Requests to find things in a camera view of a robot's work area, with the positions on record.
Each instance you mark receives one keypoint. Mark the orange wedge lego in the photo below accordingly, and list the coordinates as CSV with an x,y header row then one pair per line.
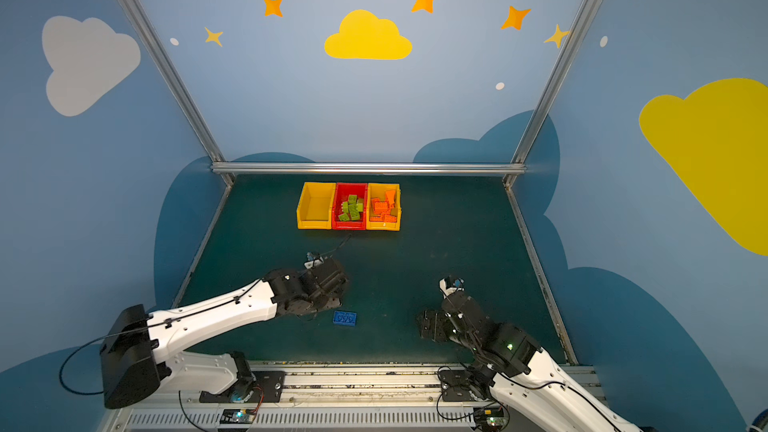
x,y
391,198

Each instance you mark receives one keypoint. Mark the orange stepped lego brick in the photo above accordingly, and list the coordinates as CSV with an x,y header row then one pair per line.
x,y
381,207

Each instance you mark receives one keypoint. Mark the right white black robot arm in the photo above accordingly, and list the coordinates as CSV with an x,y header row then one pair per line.
x,y
511,369

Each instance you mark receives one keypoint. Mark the green 2x4 lego slanted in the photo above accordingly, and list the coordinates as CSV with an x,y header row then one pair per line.
x,y
354,202

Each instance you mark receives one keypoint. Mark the aluminium frame back bar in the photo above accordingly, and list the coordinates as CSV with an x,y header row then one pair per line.
x,y
422,169

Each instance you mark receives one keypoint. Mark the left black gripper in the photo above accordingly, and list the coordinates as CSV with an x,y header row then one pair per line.
x,y
330,279

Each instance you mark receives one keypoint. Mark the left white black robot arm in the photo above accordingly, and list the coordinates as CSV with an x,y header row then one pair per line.
x,y
149,352

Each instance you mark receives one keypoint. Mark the long orange lego piece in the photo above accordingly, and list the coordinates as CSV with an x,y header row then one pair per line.
x,y
388,216

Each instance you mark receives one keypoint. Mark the left yellow bin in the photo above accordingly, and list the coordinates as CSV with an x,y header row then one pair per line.
x,y
315,207

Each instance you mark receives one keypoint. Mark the yellow bin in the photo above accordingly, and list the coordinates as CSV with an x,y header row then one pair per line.
x,y
376,191
315,207

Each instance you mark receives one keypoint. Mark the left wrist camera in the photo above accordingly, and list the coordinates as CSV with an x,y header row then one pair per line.
x,y
313,260

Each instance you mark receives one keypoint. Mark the right yellow bin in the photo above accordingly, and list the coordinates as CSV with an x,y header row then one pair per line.
x,y
376,191

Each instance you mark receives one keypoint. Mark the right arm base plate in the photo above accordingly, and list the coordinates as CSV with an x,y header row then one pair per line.
x,y
459,386

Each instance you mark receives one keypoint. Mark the red middle bin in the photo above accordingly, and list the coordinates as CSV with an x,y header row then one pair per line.
x,y
343,190

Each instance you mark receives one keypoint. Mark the left circuit board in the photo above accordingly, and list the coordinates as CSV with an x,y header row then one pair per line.
x,y
237,417

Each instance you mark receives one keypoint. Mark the aluminium front rail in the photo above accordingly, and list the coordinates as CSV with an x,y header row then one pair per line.
x,y
316,397

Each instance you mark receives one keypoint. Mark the green 2x4 lego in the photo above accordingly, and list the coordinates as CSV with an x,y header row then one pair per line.
x,y
354,214

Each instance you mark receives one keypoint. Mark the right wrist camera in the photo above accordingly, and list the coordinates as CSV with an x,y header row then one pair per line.
x,y
450,284

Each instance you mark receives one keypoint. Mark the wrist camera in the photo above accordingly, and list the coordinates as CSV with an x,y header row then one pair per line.
x,y
313,260
450,284

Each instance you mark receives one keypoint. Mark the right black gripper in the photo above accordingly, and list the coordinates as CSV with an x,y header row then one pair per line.
x,y
437,321

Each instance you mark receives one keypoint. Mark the blue 2x4 lego brick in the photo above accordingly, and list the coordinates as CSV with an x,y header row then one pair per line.
x,y
343,318

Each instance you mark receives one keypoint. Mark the right circuit board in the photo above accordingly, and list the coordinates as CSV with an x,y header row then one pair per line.
x,y
490,419

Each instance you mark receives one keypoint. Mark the circuit board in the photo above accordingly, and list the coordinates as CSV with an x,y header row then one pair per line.
x,y
237,417
490,419

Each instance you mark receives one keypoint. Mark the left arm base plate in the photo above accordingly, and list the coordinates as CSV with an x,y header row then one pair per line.
x,y
262,386

